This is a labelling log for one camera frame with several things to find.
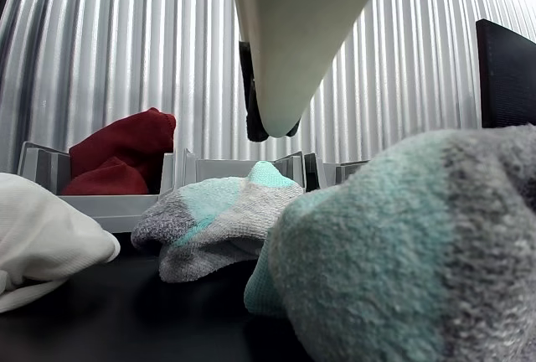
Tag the grey plastic bin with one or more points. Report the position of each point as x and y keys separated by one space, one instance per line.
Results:
x=104 y=211
x=347 y=171
x=218 y=171

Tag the dark red sock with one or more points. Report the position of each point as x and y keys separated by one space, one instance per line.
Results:
x=134 y=136
x=109 y=182

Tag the teal and grey sock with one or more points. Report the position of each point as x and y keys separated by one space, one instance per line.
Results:
x=398 y=253
x=209 y=228

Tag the black flat panel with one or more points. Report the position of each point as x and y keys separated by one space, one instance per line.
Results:
x=506 y=81

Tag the white sock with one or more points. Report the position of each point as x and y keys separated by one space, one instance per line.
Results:
x=50 y=232

